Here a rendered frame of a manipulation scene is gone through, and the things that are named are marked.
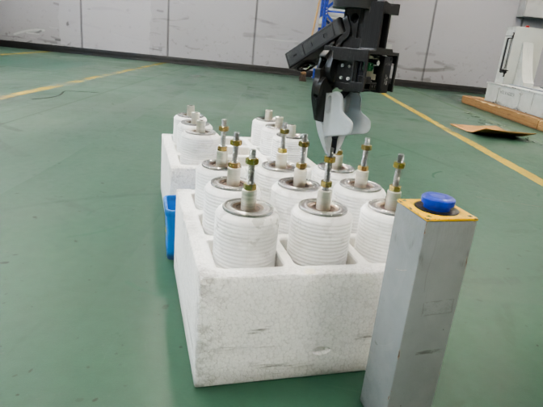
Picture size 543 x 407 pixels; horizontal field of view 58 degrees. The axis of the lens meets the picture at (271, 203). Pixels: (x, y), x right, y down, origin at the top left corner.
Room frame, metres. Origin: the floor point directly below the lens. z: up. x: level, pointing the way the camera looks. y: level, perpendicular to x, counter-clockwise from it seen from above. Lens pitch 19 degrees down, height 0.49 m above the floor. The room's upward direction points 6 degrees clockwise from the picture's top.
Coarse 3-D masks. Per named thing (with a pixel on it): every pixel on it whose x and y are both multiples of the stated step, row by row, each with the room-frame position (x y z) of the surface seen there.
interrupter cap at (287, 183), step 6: (282, 180) 0.84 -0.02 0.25; (288, 180) 0.84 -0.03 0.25; (306, 180) 0.85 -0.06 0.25; (312, 180) 0.85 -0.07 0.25; (282, 186) 0.80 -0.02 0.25; (288, 186) 0.80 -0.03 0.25; (294, 186) 0.82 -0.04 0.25; (306, 186) 0.83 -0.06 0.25; (312, 186) 0.82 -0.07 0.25; (318, 186) 0.82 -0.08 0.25
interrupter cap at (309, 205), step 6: (300, 204) 0.71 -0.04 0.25; (306, 204) 0.71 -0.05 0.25; (312, 204) 0.72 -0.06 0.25; (330, 204) 0.73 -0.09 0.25; (336, 204) 0.73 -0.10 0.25; (342, 204) 0.73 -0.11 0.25; (306, 210) 0.69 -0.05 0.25; (312, 210) 0.69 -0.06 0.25; (318, 210) 0.70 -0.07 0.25; (330, 210) 0.71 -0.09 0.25; (336, 210) 0.70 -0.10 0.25; (342, 210) 0.71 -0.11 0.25; (324, 216) 0.68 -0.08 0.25; (330, 216) 0.68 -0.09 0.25; (336, 216) 0.68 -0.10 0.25
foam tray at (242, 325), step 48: (192, 192) 0.94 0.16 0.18; (192, 240) 0.70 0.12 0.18; (192, 288) 0.65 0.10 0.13; (240, 288) 0.60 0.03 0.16; (288, 288) 0.62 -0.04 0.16; (336, 288) 0.64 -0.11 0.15; (192, 336) 0.62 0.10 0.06; (240, 336) 0.60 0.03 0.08; (288, 336) 0.62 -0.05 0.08; (336, 336) 0.64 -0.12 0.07
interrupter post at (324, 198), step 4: (320, 188) 0.72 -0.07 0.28; (320, 192) 0.71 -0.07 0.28; (324, 192) 0.70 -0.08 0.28; (328, 192) 0.70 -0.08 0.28; (320, 196) 0.70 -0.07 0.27; (324, 196) 0.70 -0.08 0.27; (328, 196) 0.70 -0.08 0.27; (320, 200) 0.70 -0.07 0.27; (324, 200) 0.70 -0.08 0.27; (328, 200) 0.70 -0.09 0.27; (316, 204) 0.71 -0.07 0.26; (320, 204) 0.70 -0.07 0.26; (324, 204) 0.70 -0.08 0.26; (328, 204) 0.70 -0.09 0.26; (320, 208) 0.70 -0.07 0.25; (324, 208) 0.70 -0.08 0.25; (328, 208) 0.70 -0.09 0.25
